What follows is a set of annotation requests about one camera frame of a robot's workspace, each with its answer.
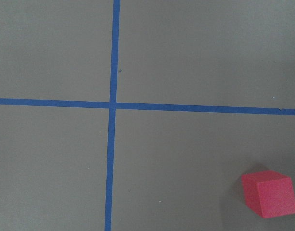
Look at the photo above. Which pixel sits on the brown paper table cover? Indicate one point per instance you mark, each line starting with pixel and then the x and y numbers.
pixel 143 115

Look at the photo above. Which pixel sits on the red block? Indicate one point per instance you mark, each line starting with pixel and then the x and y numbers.
pixel 269 193

